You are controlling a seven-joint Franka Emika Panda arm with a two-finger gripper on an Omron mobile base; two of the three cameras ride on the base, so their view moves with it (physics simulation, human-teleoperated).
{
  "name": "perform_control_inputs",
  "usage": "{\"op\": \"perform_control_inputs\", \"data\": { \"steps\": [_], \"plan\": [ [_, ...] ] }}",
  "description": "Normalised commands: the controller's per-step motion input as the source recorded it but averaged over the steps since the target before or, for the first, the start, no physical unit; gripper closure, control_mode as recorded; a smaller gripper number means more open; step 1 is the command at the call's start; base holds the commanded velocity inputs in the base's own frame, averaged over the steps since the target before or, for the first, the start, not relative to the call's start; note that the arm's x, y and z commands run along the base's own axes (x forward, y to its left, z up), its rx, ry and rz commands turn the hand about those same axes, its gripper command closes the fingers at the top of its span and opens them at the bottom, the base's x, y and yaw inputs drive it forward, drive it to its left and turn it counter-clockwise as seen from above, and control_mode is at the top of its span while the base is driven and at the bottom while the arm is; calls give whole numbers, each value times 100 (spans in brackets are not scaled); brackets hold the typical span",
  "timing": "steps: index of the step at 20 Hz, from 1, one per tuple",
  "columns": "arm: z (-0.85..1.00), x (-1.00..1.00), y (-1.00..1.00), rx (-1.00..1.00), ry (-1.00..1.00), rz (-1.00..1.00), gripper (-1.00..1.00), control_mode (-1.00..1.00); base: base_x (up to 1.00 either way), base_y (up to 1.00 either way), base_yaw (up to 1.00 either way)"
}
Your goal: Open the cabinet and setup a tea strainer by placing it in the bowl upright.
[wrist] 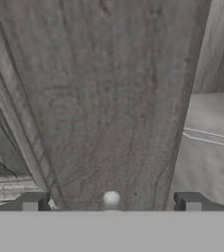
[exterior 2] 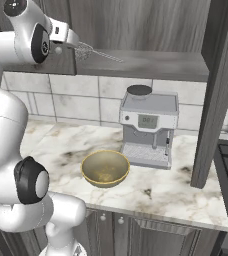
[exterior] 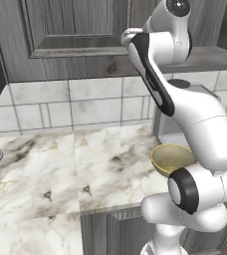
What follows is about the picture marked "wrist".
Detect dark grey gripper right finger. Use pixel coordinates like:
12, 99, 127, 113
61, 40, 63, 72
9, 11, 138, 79
173, 191, 224, 212

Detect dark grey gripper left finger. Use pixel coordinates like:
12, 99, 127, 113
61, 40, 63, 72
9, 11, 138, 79
0, 191, 51, 212

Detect white round cabinet knob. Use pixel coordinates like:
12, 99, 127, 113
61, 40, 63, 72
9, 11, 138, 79
102, 190, 122, 212

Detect grey wooden cabinet door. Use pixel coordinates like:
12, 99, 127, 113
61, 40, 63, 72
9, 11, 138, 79
0, 0, 213, 212

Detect grey wooden cabinet frame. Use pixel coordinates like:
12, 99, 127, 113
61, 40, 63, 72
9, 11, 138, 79
0, 0, 64, 211

